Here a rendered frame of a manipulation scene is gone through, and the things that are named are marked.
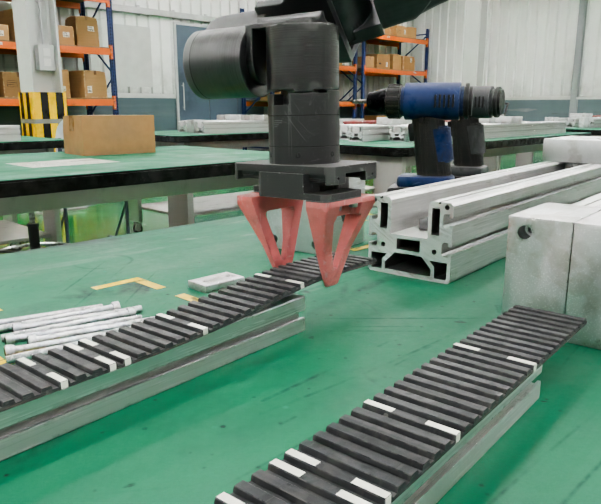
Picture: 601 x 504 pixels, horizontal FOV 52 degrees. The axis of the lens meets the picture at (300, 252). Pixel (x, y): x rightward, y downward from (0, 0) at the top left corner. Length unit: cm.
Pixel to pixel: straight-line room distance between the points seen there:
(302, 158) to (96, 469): 26
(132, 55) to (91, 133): 1001
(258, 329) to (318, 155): 14
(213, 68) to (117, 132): 205
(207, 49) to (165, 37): 1242
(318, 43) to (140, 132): 215
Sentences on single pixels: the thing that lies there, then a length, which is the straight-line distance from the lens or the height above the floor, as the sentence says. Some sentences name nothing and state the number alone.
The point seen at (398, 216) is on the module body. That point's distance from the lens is 69.
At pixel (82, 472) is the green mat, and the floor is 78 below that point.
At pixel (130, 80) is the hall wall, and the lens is 1244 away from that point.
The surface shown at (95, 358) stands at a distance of 39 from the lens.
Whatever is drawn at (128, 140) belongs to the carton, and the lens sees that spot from 258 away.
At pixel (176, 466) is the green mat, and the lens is 34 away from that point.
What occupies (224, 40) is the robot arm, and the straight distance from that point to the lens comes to 52.
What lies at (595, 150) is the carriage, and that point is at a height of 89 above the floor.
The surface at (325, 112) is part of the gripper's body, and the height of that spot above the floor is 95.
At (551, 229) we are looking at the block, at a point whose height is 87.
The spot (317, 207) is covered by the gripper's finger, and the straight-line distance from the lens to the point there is 46.
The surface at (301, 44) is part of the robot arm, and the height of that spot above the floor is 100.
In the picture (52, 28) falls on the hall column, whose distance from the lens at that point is 645.
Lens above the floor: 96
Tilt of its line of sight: 13 degrees down
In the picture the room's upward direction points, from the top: straight up
